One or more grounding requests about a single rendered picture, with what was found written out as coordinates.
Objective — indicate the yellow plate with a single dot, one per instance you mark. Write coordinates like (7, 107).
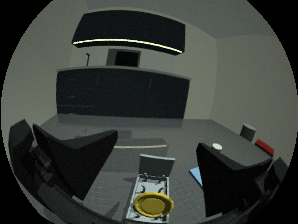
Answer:
(152, 204)

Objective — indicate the light blue flat mat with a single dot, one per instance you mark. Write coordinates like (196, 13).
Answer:
(195, 172)

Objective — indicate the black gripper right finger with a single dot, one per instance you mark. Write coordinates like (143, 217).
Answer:
(224, 179)

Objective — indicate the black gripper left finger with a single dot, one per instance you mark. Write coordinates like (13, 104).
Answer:
(78, 160)

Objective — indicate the dark grey dish rack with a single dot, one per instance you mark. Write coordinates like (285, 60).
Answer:
(153, 177)

